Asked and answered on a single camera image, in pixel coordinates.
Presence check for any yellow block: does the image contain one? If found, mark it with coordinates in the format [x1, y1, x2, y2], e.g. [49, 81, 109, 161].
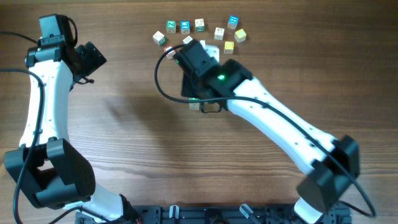
[234, 29, 247, 43]
[224, 41, 234, 54]

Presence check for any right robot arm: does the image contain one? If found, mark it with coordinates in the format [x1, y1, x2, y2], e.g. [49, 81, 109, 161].
[174, 40, 359, 223]

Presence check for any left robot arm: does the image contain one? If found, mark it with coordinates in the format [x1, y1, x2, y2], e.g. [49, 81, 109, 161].
[4, 14, 141, 223]

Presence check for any white picture block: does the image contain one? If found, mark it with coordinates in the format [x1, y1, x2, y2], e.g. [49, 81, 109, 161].
[214, 27, 224, 40]

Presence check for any white block centre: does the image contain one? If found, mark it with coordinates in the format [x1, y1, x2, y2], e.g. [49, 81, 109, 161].
[183, 36, 193, 44]

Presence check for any red I block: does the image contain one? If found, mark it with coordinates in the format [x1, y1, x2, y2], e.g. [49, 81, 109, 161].
[164, 45, 176, 60]

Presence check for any white block green side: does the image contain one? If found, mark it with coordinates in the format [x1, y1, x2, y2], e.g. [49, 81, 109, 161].
[195, 19, 205, 32]

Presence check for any blue top block right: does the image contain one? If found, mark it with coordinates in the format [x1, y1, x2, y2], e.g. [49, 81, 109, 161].
[227, 16, 239, 30]

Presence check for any blue block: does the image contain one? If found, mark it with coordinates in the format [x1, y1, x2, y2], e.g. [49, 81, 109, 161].
[180, 21, 190, 34]
[227, 16, 239, 30]

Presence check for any blue top block left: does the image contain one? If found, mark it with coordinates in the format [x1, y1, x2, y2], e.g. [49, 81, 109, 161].
[180, 21, 190, 34]

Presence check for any white block teal side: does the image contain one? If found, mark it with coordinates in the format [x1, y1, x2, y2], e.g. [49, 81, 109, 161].
[152, 31, 166, 46]

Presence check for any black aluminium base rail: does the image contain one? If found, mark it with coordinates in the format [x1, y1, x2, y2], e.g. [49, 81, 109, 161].
[75, 203, 352, 224]

